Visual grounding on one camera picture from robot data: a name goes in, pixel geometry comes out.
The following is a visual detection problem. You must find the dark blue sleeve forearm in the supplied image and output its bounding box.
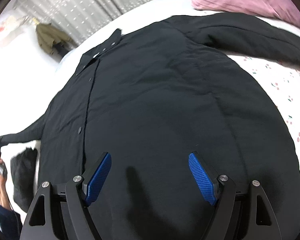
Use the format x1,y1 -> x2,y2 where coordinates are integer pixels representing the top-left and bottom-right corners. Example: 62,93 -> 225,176
0,205 -> 23,240

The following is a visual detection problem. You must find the large black coat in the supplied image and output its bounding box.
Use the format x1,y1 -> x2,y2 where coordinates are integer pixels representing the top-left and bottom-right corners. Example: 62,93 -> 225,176
1,12 -> 300,239

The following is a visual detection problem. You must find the olive green hanging garment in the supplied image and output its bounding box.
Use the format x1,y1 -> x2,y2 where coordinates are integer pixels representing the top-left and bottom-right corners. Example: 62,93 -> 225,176
36,23 -> 77,57

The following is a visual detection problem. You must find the folded black puffer jacket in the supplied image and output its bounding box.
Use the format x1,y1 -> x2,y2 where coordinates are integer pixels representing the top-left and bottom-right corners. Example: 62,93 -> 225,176
10,148 -> 38,213

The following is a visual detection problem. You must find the cherry print bed sheet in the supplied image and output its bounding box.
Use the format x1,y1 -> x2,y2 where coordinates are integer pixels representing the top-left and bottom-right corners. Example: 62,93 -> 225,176
58,0 -> 300,167

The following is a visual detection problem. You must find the grey patterned curtain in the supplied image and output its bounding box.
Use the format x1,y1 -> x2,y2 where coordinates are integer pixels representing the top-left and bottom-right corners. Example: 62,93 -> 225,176
14,0 -> 151,44

